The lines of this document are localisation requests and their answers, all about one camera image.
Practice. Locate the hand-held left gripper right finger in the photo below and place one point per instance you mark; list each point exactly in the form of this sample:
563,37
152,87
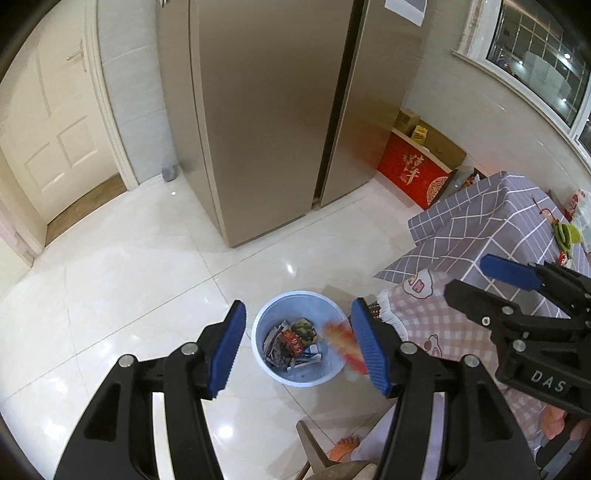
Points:
371,350

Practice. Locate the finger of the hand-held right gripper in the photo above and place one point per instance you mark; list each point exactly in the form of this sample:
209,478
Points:
505,272
475,300

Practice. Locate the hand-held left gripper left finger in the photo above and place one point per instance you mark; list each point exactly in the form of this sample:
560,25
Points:
226,350

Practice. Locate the orange snack bag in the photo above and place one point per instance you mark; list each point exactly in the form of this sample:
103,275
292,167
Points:
341,344

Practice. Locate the light blue trash bin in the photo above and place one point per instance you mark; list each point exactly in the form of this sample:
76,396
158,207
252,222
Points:
277,374

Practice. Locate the small white wrapper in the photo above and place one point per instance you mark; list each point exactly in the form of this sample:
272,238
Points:
310,359

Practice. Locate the trash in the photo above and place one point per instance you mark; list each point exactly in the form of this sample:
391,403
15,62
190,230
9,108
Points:
295,339

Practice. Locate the person's right hand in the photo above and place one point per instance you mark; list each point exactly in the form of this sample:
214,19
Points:
554,420

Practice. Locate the pink checked chair cover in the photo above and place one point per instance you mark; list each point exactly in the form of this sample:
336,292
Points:
425,314

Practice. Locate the grey checked tablecloth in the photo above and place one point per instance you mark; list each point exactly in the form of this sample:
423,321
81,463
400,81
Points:
480,221

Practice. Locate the green wrapper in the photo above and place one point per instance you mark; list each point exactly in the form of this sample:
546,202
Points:
568,233

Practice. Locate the person's foot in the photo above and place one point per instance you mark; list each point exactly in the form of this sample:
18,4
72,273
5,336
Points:
346,447

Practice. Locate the white printed plastic bag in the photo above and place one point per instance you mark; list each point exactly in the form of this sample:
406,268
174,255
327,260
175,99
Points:
581,203

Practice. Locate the large brown cardboard box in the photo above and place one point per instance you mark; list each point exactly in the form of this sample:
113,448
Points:
445,150

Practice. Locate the red gift box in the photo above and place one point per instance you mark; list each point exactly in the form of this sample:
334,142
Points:
406,170

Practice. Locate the small yellow box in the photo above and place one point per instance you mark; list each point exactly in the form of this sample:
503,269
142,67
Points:
419,134

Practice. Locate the small tan cardboard box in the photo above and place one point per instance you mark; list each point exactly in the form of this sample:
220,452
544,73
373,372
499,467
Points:
406,122

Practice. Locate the small grey floor object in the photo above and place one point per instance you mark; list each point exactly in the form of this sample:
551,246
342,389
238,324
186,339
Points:
169,173

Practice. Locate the window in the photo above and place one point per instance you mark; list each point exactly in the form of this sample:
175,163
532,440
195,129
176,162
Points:
540,46

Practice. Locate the beige refrigerator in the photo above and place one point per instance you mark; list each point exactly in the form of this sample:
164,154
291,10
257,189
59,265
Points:
277,115

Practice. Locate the white panel door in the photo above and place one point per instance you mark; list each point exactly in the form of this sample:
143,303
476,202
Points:
60,129

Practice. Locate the white paper sheet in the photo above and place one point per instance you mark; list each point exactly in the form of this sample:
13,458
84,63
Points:
406,9

